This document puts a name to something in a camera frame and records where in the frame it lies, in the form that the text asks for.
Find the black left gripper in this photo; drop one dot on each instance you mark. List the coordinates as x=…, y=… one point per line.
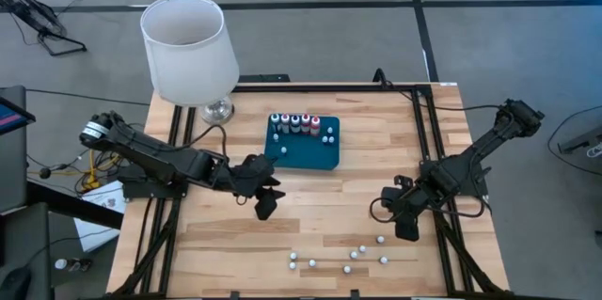
x=251, y=175

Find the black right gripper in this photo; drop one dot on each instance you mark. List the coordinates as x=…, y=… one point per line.
x=411, y=201

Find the blue plastic tray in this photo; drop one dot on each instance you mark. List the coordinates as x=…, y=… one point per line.
x=305, y=156

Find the large pink food colouring bottle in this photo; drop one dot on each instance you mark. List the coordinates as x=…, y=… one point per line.
x=285, y=119

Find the large black food colouring bottle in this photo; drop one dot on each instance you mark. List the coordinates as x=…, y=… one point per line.
x=295, y=120

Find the large red food colouring bottle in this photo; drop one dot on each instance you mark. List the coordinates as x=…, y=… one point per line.
x=305, y=119

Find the large orange food colouring bottle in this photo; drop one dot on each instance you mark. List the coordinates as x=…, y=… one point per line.
x=315, y=121

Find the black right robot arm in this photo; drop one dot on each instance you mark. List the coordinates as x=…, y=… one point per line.
x=470, y=159

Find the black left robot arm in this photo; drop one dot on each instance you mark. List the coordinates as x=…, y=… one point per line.
x=155, y=159

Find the small Sunset Yellow dropper bottle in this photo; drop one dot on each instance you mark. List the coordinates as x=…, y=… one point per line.
x=292, y=265

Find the black table clamp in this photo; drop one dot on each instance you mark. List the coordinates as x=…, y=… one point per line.
x=355, y=294
x=234, y=295

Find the black flat box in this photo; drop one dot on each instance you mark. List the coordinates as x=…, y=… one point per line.
x=263, y=78

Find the white shade table lamp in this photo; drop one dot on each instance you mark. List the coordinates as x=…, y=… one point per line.
x=188, y=69

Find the white paper sheet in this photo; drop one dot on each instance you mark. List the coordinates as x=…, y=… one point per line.
x=101, y=234

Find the black beam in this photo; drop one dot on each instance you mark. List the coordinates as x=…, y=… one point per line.
x=70, y=203

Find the black round plug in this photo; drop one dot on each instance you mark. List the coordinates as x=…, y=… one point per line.
x=45, y=173

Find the screen with blue picture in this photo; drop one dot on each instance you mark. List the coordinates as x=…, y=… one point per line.
x=11, y=119

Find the black computer mouse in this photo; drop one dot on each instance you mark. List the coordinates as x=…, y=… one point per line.
x=14, y=286

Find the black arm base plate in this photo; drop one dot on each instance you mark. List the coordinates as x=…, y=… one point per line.
x=141, y=192
x=475, y=192

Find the black aluminium table frame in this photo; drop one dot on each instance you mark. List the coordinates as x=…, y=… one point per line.
x=329, y=88

